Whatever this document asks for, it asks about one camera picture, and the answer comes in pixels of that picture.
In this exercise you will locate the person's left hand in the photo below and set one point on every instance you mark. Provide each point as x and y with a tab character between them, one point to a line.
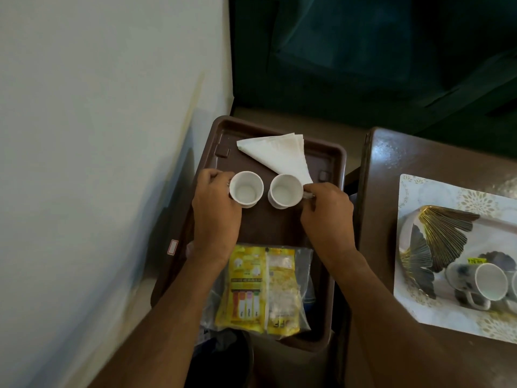
216	222

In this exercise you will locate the person's right hand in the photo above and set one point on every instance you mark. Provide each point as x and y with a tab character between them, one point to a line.
329	224

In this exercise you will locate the person's right fingers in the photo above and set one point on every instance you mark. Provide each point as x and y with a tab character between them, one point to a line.
319	190

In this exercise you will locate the person's left fingers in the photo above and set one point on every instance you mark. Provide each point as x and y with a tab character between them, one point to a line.
218	174

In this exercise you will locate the small white cup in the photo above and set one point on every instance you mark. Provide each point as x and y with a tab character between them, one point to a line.
245	189
284	190

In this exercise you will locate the person's left forearm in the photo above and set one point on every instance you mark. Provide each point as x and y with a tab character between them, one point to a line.
161	327

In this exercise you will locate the person's right forearm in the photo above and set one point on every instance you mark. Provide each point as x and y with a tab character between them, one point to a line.
387	323

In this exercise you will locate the folded white paper napkins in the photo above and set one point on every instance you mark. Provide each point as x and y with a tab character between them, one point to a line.
282	155

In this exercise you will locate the brown plastic tray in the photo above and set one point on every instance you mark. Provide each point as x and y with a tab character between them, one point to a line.
266	226

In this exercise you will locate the red-bordered label sticker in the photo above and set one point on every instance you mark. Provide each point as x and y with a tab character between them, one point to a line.
172	246

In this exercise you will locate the clear plastic bag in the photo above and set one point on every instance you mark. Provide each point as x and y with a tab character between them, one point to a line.
307	286

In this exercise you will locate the yellow sachet packet with stripes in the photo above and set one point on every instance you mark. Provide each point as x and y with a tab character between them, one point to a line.
242	286

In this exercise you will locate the gold leaf-shaped dish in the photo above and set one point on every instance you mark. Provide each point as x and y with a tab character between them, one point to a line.
440	234

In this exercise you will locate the dark green sofa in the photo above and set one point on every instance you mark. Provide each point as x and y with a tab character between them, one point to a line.
363	56

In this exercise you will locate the yellow sticker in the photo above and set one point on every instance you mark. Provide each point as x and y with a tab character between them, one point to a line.
477	261

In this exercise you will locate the white patterned serving tray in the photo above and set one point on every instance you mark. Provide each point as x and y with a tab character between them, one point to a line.
496	222

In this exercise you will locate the black bin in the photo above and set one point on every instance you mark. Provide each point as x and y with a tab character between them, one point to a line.
226	363

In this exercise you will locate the white mug with grey print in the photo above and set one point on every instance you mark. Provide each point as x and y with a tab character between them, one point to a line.
484	284
513	292

